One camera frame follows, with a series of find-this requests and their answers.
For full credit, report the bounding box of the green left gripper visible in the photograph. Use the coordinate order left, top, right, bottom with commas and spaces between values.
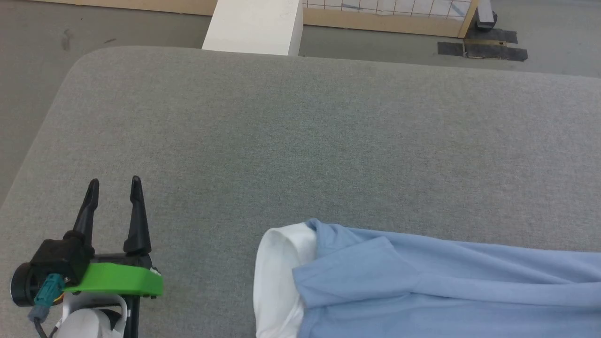
62, 176, 164, 338

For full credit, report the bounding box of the light blue and white garment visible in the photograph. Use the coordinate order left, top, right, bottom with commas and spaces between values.
253, 218, 601, 338

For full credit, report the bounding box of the white rectangular box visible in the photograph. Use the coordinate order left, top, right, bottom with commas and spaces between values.
201, 0, 304, 57

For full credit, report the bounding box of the wooden framed grid fence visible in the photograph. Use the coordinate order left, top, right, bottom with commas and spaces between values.
33, 0, 481, 38

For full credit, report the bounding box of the long black floor mat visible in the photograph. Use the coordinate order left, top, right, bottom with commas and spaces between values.
437, 41, 529, 62

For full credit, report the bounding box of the small black floor mat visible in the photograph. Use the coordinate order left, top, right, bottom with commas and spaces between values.
465, 28, 518, 45

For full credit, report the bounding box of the grey metal stand foot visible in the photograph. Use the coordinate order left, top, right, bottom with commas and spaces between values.
475, 0, 499, 30

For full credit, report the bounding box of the black cable with teal plug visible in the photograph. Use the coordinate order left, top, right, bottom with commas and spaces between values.
27, 274, 65, 338

